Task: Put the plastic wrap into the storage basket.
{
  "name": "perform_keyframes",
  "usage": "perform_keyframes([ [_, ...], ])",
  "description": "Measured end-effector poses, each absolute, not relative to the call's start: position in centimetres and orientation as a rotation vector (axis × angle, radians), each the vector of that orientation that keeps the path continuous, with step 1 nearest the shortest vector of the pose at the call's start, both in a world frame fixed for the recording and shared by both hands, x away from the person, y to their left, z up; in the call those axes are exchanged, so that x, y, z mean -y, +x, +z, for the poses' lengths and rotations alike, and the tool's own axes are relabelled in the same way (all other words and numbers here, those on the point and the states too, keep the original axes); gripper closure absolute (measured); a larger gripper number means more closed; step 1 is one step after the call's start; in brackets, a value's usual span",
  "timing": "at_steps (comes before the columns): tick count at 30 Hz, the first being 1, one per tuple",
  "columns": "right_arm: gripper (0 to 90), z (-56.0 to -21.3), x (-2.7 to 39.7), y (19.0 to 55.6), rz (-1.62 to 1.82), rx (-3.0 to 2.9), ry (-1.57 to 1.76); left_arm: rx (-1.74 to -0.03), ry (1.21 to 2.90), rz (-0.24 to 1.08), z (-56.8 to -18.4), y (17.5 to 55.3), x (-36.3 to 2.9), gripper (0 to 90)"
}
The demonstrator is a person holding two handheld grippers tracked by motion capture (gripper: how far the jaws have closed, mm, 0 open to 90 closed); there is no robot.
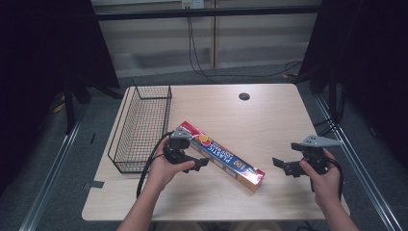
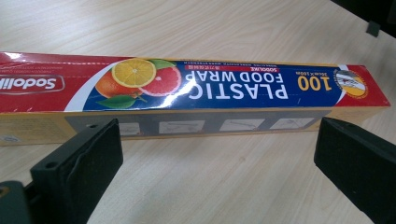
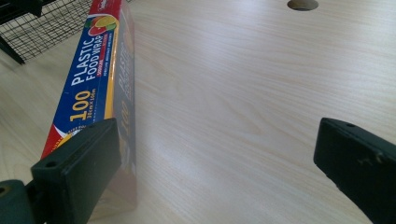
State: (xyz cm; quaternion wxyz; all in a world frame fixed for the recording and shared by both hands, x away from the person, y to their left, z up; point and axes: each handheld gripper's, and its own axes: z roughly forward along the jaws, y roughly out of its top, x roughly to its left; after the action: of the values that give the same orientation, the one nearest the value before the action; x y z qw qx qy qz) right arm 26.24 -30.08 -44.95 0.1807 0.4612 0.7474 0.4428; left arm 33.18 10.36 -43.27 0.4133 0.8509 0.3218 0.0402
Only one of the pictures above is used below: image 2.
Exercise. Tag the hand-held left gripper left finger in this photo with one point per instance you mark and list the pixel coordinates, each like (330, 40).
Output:
(77, 172)

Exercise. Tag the long plastic wrap box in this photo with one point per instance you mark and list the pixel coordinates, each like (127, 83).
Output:
(199, 90)

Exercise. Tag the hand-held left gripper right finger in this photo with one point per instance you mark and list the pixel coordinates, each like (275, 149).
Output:
(358, 165)

